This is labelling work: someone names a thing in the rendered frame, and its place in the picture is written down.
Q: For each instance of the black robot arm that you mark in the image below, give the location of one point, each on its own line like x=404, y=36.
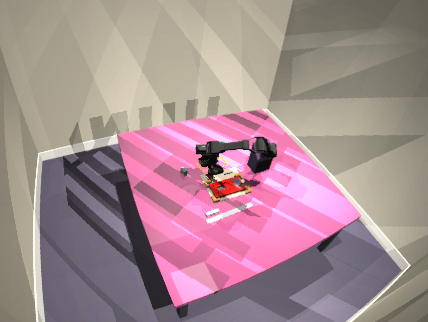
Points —
x=215, y=147

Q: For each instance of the white flat bar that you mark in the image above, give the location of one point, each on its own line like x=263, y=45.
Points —
x=229, y=213

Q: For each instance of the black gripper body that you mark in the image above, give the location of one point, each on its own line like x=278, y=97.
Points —
x=216, y=169

